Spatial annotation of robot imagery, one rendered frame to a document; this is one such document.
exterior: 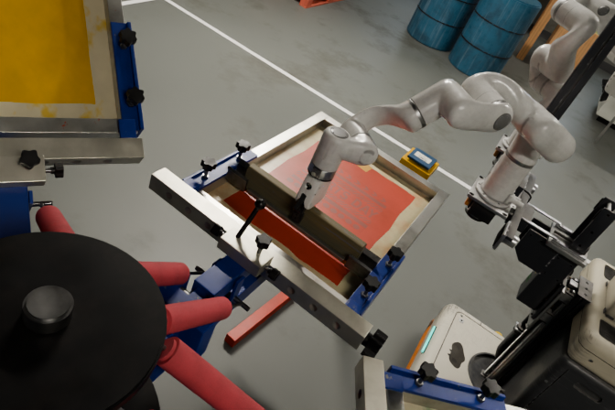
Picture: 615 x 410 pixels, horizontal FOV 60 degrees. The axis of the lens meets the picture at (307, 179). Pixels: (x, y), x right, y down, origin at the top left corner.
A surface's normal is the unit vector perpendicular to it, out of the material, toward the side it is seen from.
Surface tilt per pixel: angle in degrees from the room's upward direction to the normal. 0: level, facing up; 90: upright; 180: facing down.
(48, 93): 32
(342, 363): 0
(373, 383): 0
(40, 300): 0
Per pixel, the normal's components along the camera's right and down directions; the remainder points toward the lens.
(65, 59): 0.51, -0.28
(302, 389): 0.33, -0.75
